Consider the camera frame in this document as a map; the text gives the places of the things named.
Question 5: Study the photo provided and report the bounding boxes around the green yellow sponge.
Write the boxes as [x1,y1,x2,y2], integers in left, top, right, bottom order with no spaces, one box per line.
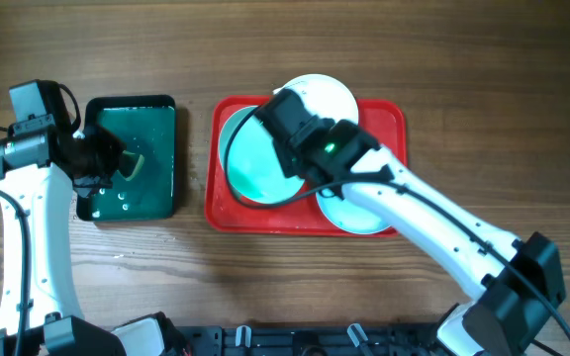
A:
[118,150,145,181]

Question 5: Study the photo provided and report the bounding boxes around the light blue plate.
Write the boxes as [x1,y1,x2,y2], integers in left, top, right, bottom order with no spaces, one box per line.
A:
[229,117,304,204]
[316,190,391,235]

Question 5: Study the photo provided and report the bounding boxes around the white plate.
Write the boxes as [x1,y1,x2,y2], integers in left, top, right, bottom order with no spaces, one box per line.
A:
[272,74,359,125]

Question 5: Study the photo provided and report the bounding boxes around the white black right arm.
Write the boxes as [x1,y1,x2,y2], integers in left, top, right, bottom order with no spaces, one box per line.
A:
[285,118,566,355]

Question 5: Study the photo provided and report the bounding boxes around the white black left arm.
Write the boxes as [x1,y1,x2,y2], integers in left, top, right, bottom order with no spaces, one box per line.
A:
[0,124,187,355]

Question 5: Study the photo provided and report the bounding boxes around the black water tray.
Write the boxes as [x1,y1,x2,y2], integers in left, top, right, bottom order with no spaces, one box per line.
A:
[76,95,176,223]

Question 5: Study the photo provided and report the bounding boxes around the red plastic tray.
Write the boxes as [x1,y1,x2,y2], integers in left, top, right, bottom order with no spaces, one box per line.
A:
[204,95,408,236]

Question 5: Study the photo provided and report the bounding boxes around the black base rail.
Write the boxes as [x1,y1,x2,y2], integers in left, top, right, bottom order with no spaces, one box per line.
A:
[178,323,447,356]

